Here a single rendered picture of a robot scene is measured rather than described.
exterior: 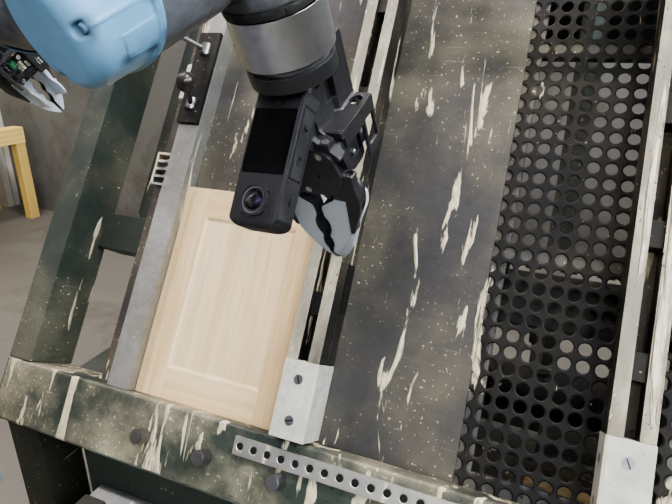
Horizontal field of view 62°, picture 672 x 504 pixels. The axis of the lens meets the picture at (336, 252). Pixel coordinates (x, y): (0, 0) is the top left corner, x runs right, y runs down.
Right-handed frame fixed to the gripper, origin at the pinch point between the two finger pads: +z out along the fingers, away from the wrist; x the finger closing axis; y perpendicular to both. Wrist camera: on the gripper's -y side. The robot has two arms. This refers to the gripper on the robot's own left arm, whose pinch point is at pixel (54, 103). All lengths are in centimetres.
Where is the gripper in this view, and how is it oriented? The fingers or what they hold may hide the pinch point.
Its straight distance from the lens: 112.0
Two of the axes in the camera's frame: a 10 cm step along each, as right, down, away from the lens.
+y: 7.7, 3.8, -5.1
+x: 5.7, -7.8, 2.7
